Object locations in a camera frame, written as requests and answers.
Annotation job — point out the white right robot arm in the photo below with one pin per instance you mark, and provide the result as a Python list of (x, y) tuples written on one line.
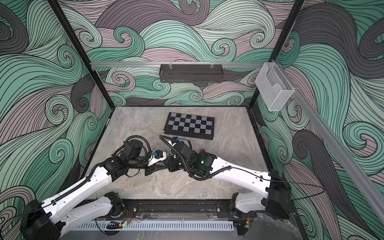
[(270, 192)]

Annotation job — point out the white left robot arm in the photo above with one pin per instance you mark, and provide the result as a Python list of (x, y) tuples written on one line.
[(53, 217)]

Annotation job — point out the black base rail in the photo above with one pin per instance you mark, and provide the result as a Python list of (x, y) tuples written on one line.
[(222, 208)]

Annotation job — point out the black wall shelf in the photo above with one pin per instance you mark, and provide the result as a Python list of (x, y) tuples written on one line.
[(187, 73)]

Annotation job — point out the white ventilated front strip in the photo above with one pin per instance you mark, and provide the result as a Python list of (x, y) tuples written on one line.
[(105, 226)]

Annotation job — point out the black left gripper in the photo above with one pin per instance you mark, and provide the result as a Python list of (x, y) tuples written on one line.
[(147, 162)]

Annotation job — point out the clear plastic wall bin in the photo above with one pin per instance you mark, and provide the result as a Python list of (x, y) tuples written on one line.
[(274, 86)]

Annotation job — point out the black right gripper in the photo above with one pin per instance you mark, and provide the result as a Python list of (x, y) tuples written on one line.
[(173, 163)]

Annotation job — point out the black white chessboard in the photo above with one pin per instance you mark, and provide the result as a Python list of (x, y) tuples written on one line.
[(191, 126)]

